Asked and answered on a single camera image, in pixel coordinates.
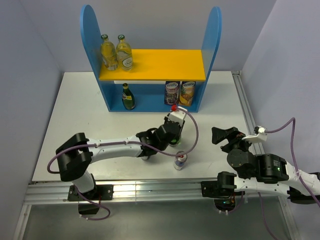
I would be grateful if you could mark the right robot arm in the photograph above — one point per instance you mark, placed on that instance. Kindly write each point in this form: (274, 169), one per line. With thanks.
(268, 173)

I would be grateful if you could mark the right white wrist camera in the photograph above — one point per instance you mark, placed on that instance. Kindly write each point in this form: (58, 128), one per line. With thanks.
(260, 135)

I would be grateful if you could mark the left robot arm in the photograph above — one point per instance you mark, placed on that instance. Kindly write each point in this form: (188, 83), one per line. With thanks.
(78, 152)

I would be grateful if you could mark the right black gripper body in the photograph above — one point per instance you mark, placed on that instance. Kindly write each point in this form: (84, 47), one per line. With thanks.
(235, 141)

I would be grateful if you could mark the purple juice carton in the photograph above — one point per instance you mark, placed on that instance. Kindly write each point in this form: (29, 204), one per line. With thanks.
(171, 92)

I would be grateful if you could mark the aluminium side rail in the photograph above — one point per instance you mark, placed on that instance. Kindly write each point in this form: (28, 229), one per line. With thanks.
(246, 110)

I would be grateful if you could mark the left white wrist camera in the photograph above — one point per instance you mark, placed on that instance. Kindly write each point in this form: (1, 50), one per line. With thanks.
(177, 114)

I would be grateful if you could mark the yellow pineapple juice carton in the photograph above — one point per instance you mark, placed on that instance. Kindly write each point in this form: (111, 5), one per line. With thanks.
(186, 93)

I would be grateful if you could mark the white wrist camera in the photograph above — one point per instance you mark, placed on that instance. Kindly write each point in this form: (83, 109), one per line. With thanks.
(260, 135)
(177, 114)

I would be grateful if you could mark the green glass bottle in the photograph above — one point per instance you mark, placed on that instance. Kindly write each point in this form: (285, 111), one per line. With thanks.
(128, 98)
(175, 141)

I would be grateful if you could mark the clear water bottle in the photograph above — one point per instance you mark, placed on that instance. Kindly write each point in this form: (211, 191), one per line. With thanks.
(124, 53)
(108, 52)

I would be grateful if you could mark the aluminium mounting rail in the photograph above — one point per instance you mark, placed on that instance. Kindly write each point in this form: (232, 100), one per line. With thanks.
(52, 193)

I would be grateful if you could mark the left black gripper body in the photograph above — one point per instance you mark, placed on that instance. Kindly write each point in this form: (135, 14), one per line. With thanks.
(178, 133)

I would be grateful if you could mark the blue and yellow shelf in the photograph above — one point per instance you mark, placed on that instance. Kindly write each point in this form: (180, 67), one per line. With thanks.
(152, 67)

